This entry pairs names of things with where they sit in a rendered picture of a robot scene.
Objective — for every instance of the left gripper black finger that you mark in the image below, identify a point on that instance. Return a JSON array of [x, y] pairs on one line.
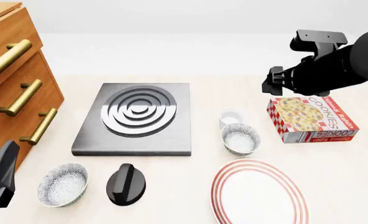
[[7, 163]]

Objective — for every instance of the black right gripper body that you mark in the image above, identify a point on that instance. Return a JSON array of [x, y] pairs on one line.
[[277, 81]]

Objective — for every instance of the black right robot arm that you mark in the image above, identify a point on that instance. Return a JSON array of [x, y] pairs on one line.
[[336, 70]]

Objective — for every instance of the small white ramekin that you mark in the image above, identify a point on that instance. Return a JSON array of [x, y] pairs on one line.
[[231, 115]]

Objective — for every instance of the patterned black white bowl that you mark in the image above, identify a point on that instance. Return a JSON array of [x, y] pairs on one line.
[[240, 138], [62, 186]]

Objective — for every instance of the small flat plate on stalk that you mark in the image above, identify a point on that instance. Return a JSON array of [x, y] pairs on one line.
[[322, 36]]

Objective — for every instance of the white plate with red rings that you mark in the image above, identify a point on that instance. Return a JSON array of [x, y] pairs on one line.
[[258, 196]]

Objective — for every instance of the flat black stove plate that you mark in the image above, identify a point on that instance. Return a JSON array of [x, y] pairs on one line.
[[134, 140]]

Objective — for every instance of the printed cookies box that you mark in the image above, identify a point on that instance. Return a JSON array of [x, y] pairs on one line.
[[308, 116]]

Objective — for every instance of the wooden cabinet drawer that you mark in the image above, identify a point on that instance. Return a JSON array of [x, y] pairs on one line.
[[19, 30], [55, 100], [41, 70]]

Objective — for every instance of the wooden cabinet with drawers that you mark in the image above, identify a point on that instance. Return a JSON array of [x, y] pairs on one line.
[[31, 70]]

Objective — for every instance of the round black stove knob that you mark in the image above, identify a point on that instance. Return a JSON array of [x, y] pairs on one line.
[[125, 184]]

